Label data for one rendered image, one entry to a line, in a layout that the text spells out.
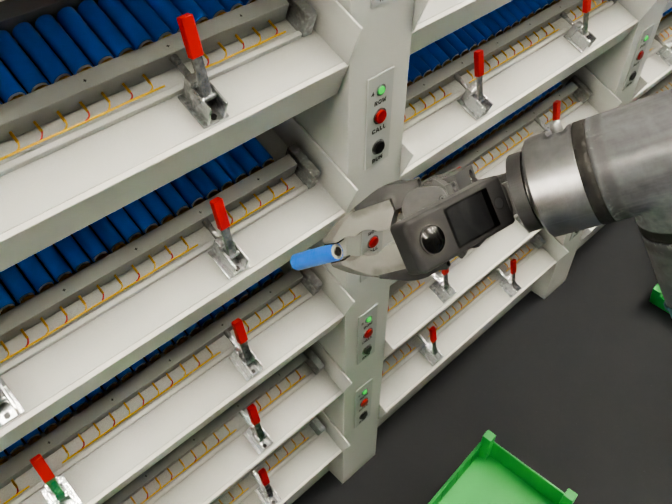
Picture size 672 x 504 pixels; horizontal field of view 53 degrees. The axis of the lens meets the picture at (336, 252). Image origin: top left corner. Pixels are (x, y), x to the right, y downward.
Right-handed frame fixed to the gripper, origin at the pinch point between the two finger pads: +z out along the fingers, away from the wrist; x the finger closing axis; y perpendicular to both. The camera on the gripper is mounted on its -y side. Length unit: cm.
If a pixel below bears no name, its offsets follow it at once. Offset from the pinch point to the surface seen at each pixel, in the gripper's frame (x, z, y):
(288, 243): 1.5, 9.8, 7.2
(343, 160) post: 8.2, 1.7, 11.9
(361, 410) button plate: -34, 30, 40
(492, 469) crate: -61, 20, 62
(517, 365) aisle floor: -50, 16, 86
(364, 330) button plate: -17.2, 17.6, 29.7
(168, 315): -0.4, 17.8, -6.7
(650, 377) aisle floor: -62, -9, 97
